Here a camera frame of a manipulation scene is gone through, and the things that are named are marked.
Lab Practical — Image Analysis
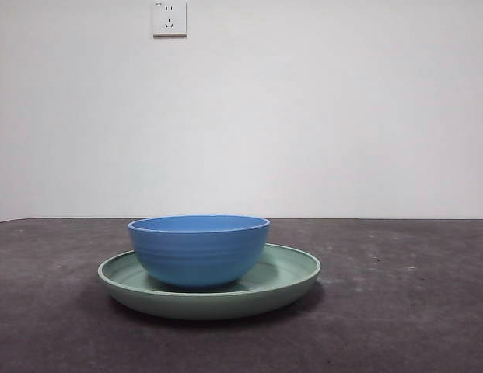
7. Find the pale green plate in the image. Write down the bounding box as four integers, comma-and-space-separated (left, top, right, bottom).
96, 243, 322, 321

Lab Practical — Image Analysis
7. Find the blue ribbed bowl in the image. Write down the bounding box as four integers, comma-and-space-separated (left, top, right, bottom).
127, 215, 271, 288

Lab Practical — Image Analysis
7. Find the white wall socket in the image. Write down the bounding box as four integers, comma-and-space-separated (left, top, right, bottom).
152, 0, 188, 39

